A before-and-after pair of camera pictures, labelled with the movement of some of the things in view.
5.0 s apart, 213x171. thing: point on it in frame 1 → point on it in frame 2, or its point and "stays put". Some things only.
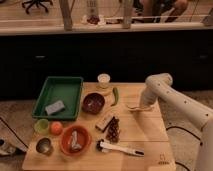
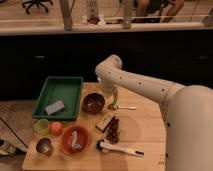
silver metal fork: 140,109 → 115,107
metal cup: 43,145 stays put
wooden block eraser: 104,123 stays put
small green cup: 42,127 stays put
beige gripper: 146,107 → 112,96
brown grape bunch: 113,132 stays put
